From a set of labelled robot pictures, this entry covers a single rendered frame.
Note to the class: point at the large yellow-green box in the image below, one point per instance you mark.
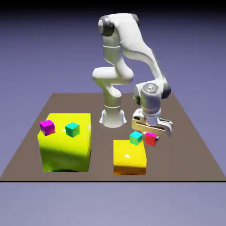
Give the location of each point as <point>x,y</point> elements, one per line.
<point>65,144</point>

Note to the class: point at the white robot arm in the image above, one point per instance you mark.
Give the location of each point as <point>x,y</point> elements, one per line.
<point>127,40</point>

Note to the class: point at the small magenta cube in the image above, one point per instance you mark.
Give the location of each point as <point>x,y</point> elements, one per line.
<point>47,127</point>

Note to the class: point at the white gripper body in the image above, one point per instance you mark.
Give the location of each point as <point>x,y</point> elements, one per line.
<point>155,128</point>

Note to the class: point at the large yellow box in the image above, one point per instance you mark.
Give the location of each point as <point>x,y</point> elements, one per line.
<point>129,157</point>

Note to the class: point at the small red cube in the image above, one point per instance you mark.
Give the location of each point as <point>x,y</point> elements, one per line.
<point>150,138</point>

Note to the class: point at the small green cube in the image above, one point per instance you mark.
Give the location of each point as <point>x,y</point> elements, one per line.
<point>72,129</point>

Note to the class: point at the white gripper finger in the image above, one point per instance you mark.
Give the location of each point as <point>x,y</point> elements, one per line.
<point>157,138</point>

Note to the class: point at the small cyan cube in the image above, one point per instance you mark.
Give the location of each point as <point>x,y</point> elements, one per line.
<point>135,137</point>

